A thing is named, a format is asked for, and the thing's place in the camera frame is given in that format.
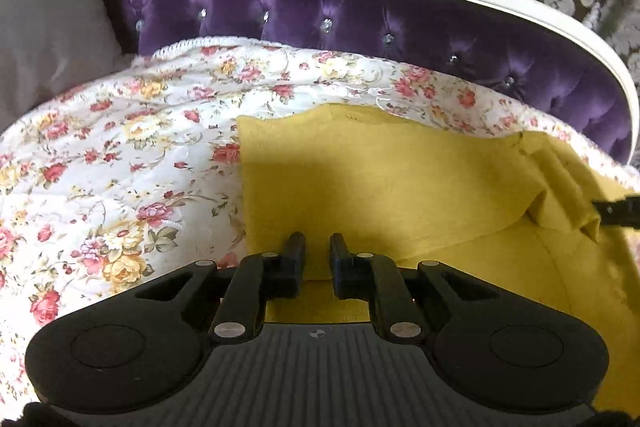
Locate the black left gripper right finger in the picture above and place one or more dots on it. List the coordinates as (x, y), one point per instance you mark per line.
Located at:
(376, 280)

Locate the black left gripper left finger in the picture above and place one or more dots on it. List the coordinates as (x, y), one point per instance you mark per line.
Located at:
(246, 290)

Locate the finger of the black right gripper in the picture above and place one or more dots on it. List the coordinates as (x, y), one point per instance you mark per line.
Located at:
(623, 212)

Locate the mustard yellow knit sweater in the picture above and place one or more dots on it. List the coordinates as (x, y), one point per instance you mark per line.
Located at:
(514, 211)

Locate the floral quilted bedspread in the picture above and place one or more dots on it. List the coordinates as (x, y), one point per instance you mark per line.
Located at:
(137, 174)

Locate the purple tufted white-framed headboard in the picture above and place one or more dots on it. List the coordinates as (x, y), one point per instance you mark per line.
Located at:
(521, 48)

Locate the grey satin pillow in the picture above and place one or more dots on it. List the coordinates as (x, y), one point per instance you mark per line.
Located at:
(50, 46)

